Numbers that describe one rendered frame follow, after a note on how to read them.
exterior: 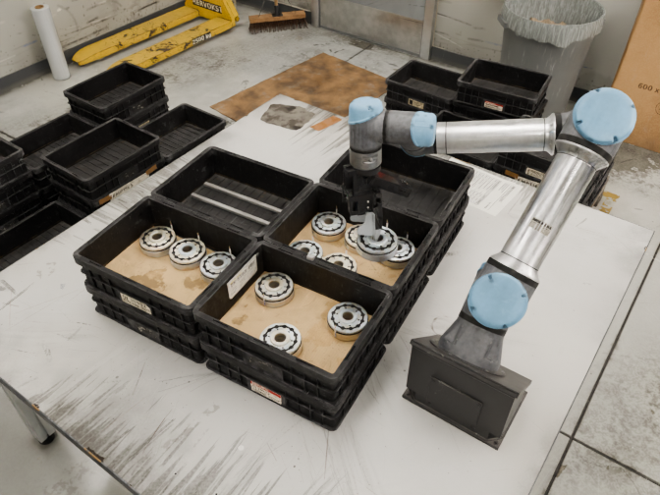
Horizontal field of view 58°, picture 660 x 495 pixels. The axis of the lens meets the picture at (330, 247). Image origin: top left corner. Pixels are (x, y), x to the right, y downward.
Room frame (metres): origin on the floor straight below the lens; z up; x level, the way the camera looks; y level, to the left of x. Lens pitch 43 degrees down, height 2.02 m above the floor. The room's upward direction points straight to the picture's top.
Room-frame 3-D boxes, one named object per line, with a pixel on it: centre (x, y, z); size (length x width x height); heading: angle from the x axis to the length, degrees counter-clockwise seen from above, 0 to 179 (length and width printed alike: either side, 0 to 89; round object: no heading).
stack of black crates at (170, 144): (2.49, 0.74, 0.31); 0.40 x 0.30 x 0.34; 145
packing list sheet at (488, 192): (1.75, -0.51, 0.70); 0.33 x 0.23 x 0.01; 55
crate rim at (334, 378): (0.98, 0.09, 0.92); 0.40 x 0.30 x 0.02; 61
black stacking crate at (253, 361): (0.98, 0.09, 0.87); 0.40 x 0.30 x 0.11; 61
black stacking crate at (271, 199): (1.43, 0.29, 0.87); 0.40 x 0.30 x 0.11; 61
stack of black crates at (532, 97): (2.76, -0.87, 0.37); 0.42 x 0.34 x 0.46; 55
